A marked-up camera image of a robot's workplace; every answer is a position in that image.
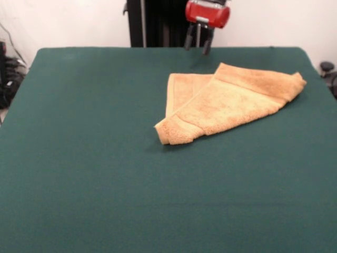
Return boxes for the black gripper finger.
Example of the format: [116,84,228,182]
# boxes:
[202,25,216,56]
[183,22,197,52]

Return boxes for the thin grey cable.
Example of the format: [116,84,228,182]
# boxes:
[0,22,27,64]

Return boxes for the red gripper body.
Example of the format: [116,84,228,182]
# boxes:
[184,0,232,30]

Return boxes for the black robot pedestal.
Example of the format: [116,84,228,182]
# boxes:
[122,0,219,48]

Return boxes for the tan terry towel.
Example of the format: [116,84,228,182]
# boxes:
[153,62,308,146]

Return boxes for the dark stand base with knob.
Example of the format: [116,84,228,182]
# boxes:
[0,41,27,109]
[320,61,337,100]

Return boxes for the dark green table cloth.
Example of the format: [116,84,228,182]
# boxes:
[0,46,337,253]

